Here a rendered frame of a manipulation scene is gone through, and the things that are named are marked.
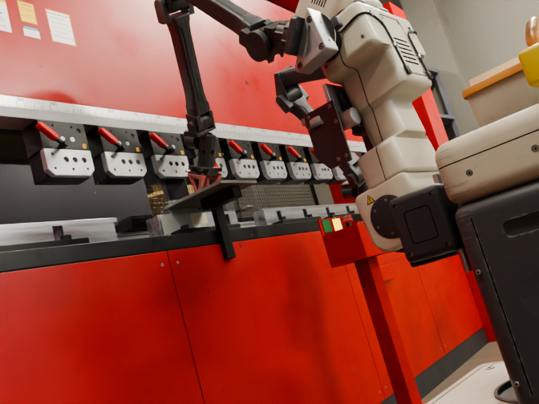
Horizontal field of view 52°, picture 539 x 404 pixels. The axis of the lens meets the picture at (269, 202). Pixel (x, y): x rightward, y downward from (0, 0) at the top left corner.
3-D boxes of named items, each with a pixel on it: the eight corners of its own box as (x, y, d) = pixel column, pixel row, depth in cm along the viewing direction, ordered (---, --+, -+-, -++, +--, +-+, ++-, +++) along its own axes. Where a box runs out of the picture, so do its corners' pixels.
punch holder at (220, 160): (201, 176, 198) (190, 134, 201) (186, 184, 203) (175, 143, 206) (228, 177, 210) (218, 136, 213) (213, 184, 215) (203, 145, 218)
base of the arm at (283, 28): (296, 15, 125) (327, 25, 134) (270, 12, 130) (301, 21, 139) (288, 54, 127) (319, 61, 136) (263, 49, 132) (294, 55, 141)
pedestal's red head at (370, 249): (366, 257, 185) (351, 206, 188) (331, 268, 196) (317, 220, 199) (398, 249, 200) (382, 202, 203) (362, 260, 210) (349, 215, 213)
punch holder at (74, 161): (49, 175, 150) (37, 118, 153) (33, 185, 155) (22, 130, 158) (95, 175, 162) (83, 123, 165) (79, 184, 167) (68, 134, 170)
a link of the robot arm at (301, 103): (278, 93, 199) (298, 81, 205) (273, 102, 204) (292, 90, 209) (358, 183, 194) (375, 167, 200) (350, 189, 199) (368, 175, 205)
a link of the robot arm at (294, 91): (264, 74, 200) (282, 63, 205) (277, 109, 204) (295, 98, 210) (357, 54, 165) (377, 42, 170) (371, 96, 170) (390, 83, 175)
